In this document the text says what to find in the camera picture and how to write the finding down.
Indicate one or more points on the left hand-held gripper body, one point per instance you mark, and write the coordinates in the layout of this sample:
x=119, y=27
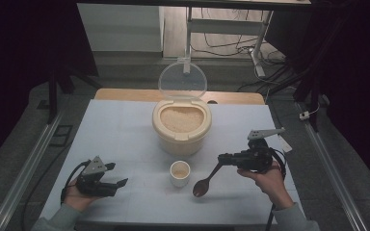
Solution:
x=91, y=183

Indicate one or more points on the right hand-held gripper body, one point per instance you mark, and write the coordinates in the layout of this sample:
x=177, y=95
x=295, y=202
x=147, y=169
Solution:
x=253, y=159

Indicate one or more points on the brown wooden spoon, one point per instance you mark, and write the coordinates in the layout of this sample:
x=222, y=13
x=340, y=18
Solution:
x=201, y=187

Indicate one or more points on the cream plastic rice container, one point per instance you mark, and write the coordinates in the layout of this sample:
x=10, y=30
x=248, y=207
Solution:
x=181, y=142

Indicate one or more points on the white cup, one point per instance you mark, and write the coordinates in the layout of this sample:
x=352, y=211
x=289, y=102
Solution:
x=179, y=181

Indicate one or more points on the rice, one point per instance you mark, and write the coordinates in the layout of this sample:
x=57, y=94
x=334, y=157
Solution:
x=181, y=119

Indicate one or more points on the person's left hand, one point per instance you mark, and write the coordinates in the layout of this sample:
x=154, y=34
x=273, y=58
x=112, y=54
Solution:
x=77, y=200

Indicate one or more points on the person's right hand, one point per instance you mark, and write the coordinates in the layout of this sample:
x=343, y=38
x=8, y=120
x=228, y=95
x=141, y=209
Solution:
x=271, y=184

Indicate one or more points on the white table sheet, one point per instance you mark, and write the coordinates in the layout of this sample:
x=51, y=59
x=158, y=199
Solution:
x=125, y=134

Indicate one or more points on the small white box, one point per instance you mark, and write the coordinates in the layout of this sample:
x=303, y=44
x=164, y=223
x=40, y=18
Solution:
x=304, y=115

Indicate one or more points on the wooden table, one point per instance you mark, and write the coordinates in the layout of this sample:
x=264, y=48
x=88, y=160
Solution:
x=125, y=94

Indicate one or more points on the black stand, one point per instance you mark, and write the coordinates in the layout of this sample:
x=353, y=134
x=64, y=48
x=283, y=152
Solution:
x=53, y=96

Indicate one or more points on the dark curtain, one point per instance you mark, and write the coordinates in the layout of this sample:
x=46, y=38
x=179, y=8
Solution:
x=356, y=64
x=19, y=64

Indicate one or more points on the white cabinet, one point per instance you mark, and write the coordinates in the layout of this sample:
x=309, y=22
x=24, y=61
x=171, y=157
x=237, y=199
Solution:
x=122, y=29

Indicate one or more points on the aluminium rail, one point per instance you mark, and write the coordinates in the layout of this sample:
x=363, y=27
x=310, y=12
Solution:
x=22, y=173
x=334, y=173

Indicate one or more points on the white desk frame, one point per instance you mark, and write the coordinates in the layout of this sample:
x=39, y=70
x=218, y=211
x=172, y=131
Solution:
x=224, y=26

